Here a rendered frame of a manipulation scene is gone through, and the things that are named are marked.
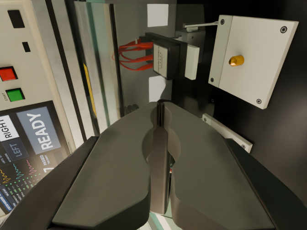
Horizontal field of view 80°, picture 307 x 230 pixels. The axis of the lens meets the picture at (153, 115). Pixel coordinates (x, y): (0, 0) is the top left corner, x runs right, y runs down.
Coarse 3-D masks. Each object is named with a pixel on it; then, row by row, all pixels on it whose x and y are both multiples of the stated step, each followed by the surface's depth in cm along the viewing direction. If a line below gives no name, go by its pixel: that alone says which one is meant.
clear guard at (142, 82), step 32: (96, 32) 17; (128, 32) 13; (160, 32) 12; (192, 32) 12; (224, 32) 11; (96, 64) 21; (128, 64) 14; (160, 64) 14; (192, 64) 13; (96, 96) 28; (128, 96) 16; (160, 96) 15; (192, 96) 14; (96, 128) 39
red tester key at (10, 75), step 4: (4, 68) 30; (8, 68) 30; (0, 72) 29; (4, 72) 30; (8, 72) 30; (12, 72) 30; (4, 76) 30; (8, 76) 30; (12, 76) 30; (4, 80) 30
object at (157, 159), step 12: (156, 132) 12; (156, 144) 13; (156, 156) 14; (168, 156) 14; (156, 168) 14; (168, 168) 14; (156, 180) 15; (168, 180) 15; (156, 192) 16; (168, 192) 17; (156, 204) 17
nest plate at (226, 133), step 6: (216, 120) 48; (216, 126) 48; (222, 126) 46; (222, 132) 46; (228, 132) 44; (234, 132) 44; (234, 138) 43; (240, 138) 42; (240, 144) 42; (246, 144) 41; (252, 144) 41; (246, 150) 41
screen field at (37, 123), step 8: (24, 112) 34; (32, 112) 35; (40, 112) 36; (48, 112) 36; (24, 120) 35; (32, 120) 36; (40, 120) 36; (48, 120) 37; (24, 128) 36; (32, 128) 36; (40, 128) 37; (48, 128) 38; (32, 136) 37; (40, 136) 38; (48, 136) 39; (56, 136) 40; (32, 144) 38; (40, 144) 39; (48, 144) 40; (56, 144) 40; (40, 152) 40
